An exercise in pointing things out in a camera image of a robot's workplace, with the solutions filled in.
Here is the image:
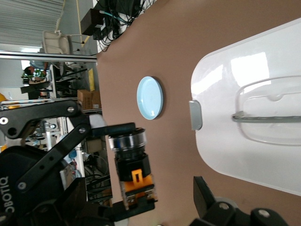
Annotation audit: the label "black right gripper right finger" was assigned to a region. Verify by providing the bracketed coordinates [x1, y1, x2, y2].
[191, 176, 289, 226]

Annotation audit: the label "light blue round plate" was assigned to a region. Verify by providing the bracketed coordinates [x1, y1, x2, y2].
[136, 76, 164, 121]

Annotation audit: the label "white lidded storage box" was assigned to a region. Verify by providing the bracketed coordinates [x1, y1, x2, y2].
[190, 17, 301, 197]

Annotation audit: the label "orange push-button switch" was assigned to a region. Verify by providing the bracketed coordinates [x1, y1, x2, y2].
[107, 127, 158, 210]

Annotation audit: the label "aluminium frame post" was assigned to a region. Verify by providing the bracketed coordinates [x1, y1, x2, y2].
[0, 50, 98, 64]

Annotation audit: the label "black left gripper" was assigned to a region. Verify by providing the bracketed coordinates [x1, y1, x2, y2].
[0, 100, 136, 226]

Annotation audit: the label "grey box latch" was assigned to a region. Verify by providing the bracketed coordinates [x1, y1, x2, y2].
[188, 100, 203, 131]

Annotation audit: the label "black cable bundle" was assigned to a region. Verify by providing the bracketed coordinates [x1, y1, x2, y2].
[94, 0, 153, 54]

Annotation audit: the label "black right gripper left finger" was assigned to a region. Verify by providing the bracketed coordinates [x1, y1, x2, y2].
[23, 178, 102, 226]

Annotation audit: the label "brown cardboard box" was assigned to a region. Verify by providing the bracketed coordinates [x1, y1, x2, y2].
[77, 89, 102, 111]

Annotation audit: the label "grey box handle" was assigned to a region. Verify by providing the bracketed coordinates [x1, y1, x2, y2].
[231, 111, 301, 125]

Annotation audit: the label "black power supply box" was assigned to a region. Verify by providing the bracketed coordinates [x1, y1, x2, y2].
[79, 8, 106, 36]

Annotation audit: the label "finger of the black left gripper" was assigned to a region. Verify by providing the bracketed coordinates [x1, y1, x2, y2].
[101, 201, 156, 222]

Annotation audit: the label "white window blinds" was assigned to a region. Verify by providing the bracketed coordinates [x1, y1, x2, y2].
[0, 0, 66, 45]

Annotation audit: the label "white office chair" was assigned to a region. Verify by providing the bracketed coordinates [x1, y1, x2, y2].
[42, 30, 71, 55]

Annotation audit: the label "seated person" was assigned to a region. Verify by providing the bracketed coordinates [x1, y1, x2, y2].
[22, 60, 51, 86]

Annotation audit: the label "brown table mat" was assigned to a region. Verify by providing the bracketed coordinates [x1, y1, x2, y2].
[96, 0, 301, 226]

